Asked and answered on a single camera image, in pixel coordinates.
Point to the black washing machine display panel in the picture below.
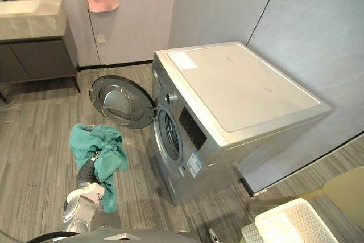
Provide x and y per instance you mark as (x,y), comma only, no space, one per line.
(193,129)

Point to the teal cloth garment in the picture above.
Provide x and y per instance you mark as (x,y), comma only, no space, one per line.
(108,154)

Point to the white paper sticker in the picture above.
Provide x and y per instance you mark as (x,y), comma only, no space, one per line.
(183,60)

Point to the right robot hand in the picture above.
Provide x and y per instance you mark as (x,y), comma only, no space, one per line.
(213,236)

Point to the white wall socket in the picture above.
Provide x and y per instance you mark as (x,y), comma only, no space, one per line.
(101,38)

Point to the blue energy label sticker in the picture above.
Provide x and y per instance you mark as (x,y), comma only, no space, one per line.
(194,164)

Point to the silver washing machine knob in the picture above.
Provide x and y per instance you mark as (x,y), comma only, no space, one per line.
(171,98)

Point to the dark vanity cabinet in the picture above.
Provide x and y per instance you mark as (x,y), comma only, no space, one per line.
(39,58)

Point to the grey robot torso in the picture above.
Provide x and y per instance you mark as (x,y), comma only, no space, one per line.
(119,237)

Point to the yellow chair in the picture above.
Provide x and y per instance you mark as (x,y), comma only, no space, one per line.
(344,191)

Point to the silver front-load washing machine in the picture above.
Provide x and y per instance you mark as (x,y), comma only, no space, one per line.
(244,95)

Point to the round washing machine door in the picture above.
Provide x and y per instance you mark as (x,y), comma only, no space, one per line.
(122,103)

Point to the white perforated laundry basket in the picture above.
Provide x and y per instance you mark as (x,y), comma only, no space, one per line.
(287,223)

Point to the grey stone vanity counter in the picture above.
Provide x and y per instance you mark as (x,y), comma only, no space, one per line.
(31,25)

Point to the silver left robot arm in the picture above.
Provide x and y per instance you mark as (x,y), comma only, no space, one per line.
(82,197)

